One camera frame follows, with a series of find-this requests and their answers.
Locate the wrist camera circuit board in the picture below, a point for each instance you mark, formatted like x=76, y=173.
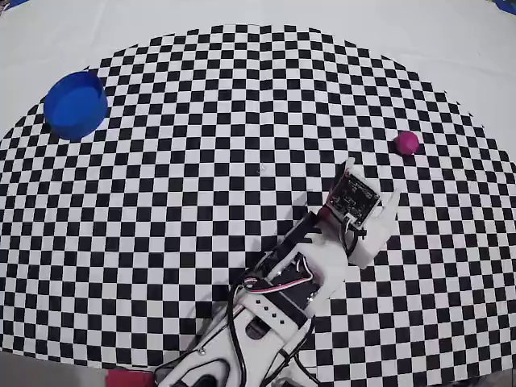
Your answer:
x=354, y=197

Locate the pink faceted ball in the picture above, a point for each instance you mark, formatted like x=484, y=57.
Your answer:
x=406, y=142

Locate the blue round box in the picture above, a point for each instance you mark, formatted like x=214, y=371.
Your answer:
x=74, y=106

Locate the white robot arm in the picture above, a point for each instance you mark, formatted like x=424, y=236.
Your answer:
x=266, y=334

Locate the red flat object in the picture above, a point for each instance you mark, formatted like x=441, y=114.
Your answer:
x=131, y=379

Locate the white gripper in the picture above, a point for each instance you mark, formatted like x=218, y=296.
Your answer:
x=384, y=230

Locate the black white checkered mat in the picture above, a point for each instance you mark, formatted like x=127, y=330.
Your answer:
x=121, y=242

